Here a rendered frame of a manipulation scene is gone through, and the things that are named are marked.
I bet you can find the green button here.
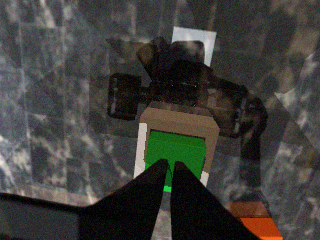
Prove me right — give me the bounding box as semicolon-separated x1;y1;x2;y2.
134;107;220;192

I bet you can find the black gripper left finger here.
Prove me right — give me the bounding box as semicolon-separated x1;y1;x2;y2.
0;158;168;240

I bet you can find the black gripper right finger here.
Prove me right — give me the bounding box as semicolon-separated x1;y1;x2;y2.
170;161;264;240

